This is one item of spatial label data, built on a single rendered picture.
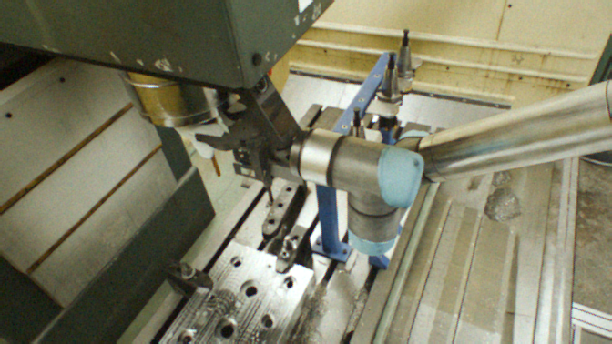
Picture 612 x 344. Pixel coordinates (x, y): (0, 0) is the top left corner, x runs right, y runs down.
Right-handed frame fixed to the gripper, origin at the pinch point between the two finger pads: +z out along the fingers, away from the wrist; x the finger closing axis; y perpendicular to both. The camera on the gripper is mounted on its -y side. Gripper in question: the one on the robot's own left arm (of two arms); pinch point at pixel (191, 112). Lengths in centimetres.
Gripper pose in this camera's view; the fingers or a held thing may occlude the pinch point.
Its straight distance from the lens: 67.2
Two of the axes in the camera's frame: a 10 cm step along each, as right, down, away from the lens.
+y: 0.9, 7.0, 7.1
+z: -8.9, -2.6, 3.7
